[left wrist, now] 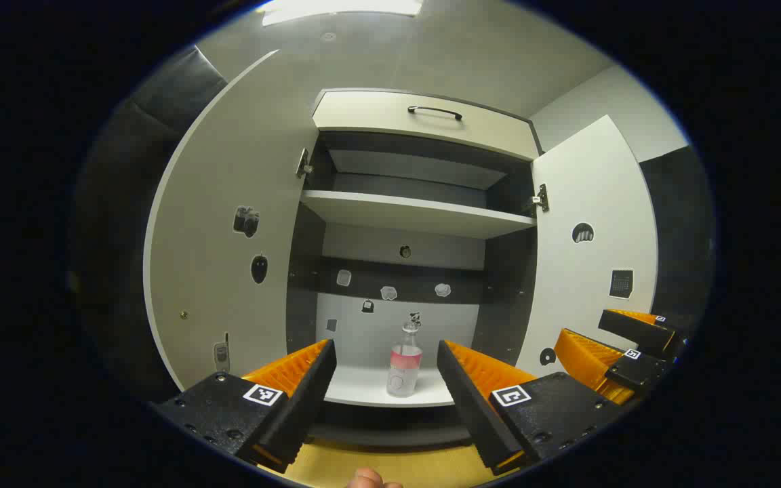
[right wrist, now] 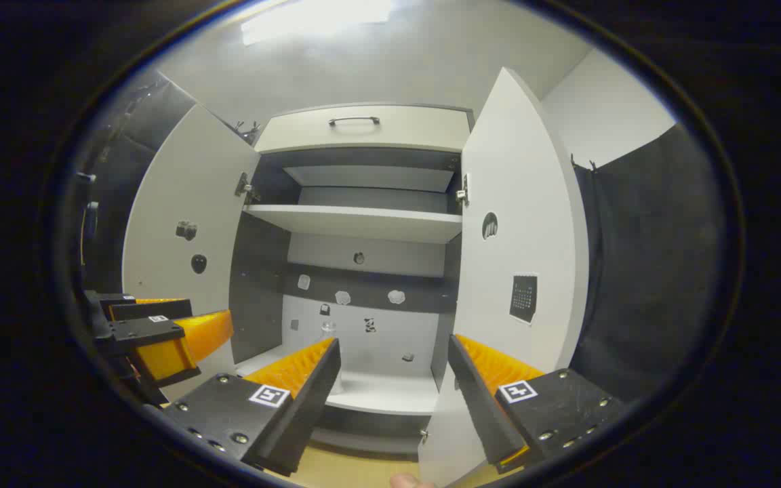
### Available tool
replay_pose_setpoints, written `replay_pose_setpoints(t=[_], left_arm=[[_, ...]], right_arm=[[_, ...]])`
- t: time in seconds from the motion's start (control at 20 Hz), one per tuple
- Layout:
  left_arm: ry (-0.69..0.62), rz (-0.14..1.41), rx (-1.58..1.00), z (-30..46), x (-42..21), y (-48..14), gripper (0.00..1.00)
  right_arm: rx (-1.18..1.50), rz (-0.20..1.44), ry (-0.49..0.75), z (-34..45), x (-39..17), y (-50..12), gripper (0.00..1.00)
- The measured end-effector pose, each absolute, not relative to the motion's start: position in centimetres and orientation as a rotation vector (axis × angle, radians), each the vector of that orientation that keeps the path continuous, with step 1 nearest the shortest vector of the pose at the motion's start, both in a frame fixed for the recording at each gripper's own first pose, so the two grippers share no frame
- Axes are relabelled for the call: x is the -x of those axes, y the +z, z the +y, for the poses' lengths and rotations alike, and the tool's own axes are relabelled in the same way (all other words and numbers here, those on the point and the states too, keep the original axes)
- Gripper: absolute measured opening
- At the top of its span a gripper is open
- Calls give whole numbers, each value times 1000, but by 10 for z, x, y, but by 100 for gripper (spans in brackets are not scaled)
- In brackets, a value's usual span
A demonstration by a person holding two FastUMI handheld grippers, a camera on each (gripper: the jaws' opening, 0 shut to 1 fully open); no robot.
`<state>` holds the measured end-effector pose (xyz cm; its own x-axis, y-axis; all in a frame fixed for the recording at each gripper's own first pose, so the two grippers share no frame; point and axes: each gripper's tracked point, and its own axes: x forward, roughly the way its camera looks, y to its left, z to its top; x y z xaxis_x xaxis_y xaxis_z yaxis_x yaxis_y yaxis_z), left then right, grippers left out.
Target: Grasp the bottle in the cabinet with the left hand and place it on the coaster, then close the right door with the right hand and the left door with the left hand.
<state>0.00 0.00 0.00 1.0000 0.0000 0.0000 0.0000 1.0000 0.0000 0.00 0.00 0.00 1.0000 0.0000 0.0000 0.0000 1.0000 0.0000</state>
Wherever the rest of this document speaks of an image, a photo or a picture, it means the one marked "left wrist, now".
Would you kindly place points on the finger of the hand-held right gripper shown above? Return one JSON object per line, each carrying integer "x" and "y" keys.
{"x": 641, "y": 369}
{"x": 641, "y": 335}

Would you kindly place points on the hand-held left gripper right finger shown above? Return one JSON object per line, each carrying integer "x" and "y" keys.
{"x": 472, "y": 413}

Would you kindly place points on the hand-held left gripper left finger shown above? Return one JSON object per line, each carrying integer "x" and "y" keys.
{"x": 306, "y": 407}

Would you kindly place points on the clear bottle pink label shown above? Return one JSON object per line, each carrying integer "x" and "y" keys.
{"x": 404, "y": 366}

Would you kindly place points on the white cabinet door calendar sticker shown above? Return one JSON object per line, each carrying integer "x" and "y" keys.
{"x": 601, "y": 183}

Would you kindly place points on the white cabinet door camera sticker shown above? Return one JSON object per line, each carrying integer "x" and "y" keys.
{"x": 228, "y": 203}

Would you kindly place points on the white and grey cabinet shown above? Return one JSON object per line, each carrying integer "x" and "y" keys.
{"x": 397, "y": 318}

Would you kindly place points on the metal door hinge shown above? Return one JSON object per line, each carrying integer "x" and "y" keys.
{"x": 539, "y": 198}
{"x": 304, "y": 164}

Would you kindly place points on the white cabinet shelf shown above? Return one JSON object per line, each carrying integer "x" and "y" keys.
{"x": 417, "y": 213}

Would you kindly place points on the white cabinet drawer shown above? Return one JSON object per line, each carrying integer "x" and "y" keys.
{"x": 377, "y": 115}

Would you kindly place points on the round ceiling detector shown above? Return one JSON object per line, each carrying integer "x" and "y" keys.
{"x": 327, "y": 36}

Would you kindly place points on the ceiling light panel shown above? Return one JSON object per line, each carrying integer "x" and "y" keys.
{"x": 336, "y": 8}

